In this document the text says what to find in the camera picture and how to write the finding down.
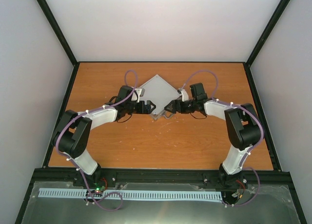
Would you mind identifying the aluminium poker case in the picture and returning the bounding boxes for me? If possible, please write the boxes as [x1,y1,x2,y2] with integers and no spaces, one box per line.
[140,74,179,121]

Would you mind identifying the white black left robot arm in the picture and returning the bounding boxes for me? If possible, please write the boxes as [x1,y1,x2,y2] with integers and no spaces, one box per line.
[52,85,156,186]

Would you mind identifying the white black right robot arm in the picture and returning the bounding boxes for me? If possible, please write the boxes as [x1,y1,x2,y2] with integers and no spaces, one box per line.
[164,83,265,187]

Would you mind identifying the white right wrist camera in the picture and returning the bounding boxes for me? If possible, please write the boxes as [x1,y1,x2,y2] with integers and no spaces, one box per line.
[177,88,189,102]

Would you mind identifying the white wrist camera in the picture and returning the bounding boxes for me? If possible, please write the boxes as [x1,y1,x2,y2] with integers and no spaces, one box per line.
[177,88,189,102]
[131,88,145,102]

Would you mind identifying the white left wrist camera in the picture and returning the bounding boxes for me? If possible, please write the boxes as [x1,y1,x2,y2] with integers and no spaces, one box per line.
[131,88,145,102]

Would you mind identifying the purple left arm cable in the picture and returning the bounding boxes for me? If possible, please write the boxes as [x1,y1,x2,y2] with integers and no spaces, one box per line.
[54,69,139,212]

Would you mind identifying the black enclosure frame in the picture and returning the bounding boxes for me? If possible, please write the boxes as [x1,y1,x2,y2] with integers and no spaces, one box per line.
[16,0,306,224]

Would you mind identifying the light blue cable duct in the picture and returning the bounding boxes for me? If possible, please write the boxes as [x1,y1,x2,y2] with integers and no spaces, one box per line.
[38,188,222,203]

